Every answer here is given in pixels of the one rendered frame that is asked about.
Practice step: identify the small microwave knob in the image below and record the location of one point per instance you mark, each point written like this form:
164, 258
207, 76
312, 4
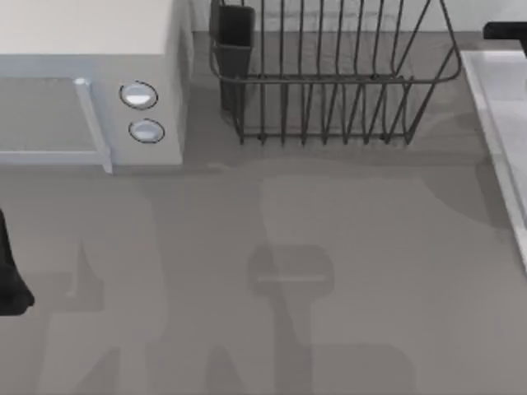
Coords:
146, 131

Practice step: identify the dark cutlery holder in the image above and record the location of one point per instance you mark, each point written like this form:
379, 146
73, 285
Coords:
232, 49

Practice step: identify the large microwave knob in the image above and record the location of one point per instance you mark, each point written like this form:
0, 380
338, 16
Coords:
138, 95

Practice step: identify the pale microwave oven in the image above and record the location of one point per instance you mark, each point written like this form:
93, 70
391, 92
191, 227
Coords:
136, 33

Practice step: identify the microwave oven door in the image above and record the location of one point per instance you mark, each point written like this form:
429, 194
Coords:
45, 115

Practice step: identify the white sink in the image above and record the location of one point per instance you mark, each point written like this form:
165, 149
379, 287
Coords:
504, 123

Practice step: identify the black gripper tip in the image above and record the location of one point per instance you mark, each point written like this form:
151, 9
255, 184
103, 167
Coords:
10, 275

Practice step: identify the black tap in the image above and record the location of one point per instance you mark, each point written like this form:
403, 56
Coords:
504, 31

